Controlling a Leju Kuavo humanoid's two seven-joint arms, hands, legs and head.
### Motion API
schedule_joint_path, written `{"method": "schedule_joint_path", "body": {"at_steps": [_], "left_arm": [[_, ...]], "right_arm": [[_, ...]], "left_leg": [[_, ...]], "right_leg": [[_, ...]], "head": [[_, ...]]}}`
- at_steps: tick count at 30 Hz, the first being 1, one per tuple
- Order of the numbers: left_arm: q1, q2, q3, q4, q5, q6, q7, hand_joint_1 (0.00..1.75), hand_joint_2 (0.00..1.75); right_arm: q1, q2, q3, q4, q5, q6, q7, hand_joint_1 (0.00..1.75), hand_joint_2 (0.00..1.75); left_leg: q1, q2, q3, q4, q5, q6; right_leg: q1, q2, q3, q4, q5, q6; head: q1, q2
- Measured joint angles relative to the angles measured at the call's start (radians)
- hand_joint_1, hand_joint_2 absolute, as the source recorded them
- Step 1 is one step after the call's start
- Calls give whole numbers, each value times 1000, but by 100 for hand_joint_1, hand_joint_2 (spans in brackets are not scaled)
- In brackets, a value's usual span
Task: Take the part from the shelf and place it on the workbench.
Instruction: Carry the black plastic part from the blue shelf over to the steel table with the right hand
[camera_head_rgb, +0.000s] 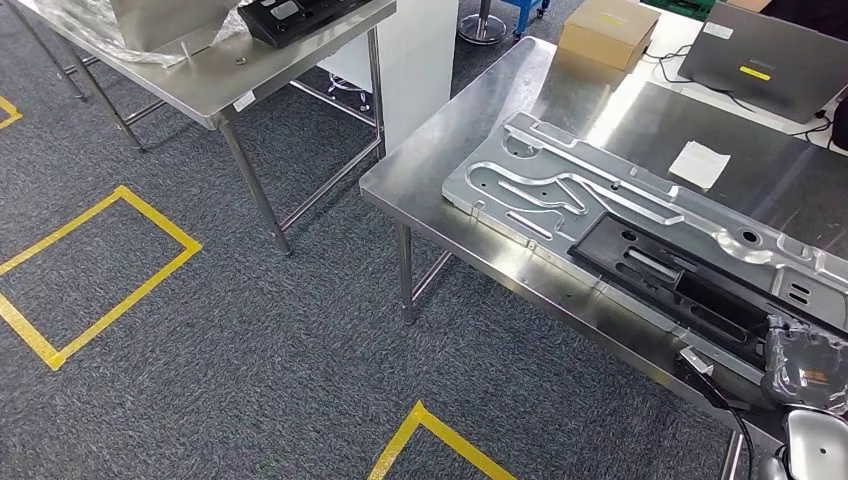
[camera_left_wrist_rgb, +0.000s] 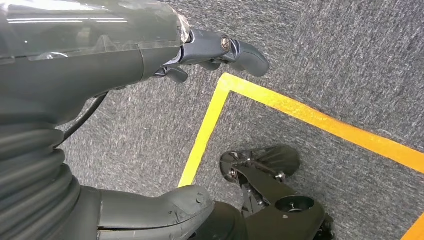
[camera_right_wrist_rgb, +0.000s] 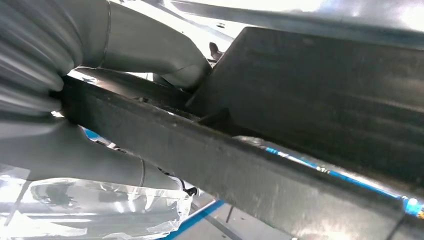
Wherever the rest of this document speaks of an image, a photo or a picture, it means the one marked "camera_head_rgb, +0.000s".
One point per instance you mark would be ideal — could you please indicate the black plastic plate frame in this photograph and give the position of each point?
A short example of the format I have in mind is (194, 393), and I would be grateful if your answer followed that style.
(715, 291)

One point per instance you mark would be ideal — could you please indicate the stainless steel workbench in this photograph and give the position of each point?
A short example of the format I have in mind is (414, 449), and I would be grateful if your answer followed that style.
(464, 119)

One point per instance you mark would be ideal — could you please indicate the blue metal shelf rack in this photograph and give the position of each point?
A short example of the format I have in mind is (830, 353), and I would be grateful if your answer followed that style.
(526, 8)

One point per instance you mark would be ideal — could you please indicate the white pillar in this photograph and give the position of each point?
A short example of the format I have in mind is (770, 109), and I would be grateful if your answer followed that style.
(417, 66)

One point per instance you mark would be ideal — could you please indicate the chrome barrier stanchion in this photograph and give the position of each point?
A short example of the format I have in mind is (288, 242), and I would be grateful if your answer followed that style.
(482, 30)

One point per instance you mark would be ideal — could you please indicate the stamped metal panel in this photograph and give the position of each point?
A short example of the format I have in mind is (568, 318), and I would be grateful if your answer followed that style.
(662, 192)

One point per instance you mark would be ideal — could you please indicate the black control console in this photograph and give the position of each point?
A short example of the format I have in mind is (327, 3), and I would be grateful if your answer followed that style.
(291, 26)

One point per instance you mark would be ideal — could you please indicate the stainless steel table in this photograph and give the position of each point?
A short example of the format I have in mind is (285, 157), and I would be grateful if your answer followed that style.
(218, 86)

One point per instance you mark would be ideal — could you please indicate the yellow floor tape square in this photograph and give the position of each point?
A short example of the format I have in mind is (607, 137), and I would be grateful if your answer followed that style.
(161, 220)

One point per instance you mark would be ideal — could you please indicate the brown cardboard box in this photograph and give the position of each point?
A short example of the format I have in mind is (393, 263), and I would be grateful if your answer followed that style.
(606, 33)

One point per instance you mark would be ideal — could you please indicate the white paper sheet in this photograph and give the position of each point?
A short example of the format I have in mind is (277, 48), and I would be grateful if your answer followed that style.
(699, 166)

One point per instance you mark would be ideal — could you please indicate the green plastic crate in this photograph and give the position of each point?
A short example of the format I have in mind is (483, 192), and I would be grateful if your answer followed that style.
(682, 6)

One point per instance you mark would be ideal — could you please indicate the grey laptop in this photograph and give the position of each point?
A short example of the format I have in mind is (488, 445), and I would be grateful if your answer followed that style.
(762, 69)

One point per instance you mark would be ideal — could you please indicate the clear plastic wrap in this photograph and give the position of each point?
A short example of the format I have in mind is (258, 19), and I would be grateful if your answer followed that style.
(86, 26)

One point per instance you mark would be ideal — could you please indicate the black rounded device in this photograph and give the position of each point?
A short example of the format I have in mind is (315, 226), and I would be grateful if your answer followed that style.
(841, 126)

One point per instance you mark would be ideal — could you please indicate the person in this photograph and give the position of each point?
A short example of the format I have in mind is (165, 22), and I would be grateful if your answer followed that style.
(808, 13)

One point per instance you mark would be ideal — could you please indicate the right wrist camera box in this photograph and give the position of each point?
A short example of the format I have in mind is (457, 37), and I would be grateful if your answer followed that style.
(694, 361)

